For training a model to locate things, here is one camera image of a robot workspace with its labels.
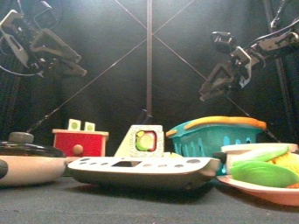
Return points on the cucumber sushi roll piece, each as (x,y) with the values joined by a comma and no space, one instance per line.
(90,126)
(74,124)

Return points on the black pan lid grey knob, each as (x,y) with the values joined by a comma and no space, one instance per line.
(27,148)

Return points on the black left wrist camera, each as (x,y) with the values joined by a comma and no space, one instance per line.
(47,14)

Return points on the yellow sushi piece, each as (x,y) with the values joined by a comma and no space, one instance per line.
(173,155)

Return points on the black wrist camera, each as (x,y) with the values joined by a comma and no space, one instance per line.
(222,39)
(47,14)

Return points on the white speckled sushi block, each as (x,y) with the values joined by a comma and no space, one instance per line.
(130,147)

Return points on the red box wooden top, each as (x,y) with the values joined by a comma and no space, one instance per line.
(83,143)

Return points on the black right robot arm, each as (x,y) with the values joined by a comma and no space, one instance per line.
(277,40)

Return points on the white sushi boat tray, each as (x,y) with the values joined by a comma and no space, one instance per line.
(145,172)

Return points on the metal frame pole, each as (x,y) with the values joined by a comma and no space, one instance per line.
(281,84)
(150,73)

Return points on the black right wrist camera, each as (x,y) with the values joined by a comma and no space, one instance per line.
(222,39)

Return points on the teal basket orange rim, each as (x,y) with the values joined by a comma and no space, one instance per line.
(206,140)

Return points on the small black frying pan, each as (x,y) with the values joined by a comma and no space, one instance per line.
(23,170)

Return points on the toy corn green husk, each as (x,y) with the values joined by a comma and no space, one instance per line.
(265,173)

